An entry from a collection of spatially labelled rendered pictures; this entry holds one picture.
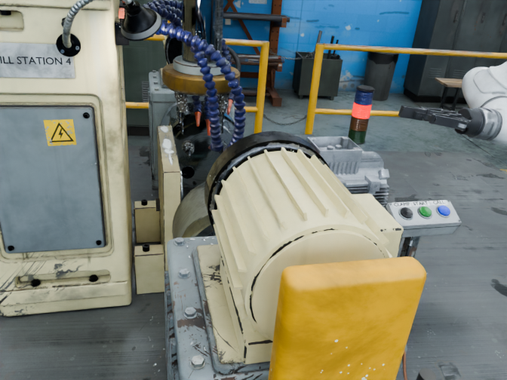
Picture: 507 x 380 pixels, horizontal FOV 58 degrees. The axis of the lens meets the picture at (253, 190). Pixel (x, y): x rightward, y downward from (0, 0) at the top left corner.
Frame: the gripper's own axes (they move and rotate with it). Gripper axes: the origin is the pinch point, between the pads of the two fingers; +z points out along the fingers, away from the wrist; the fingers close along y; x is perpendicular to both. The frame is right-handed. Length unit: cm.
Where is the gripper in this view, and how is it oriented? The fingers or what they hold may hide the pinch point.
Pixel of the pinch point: (412, 112)
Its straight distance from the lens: 133.5
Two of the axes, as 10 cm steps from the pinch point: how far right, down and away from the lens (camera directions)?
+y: 2.2, 4.6, -8.6
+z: -9.5, -0.9, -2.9
